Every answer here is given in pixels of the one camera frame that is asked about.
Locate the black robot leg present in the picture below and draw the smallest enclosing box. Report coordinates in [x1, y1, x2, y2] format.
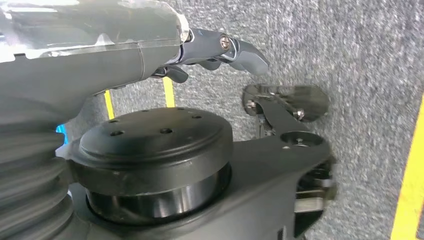
[67, 97, 338, 240]

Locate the black robot foot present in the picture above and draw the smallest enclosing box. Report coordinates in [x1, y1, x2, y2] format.
[242, 84, 331, 123]

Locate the yellow floor tape square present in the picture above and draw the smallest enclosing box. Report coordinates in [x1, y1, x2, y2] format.
[390, 94, 424, 240]

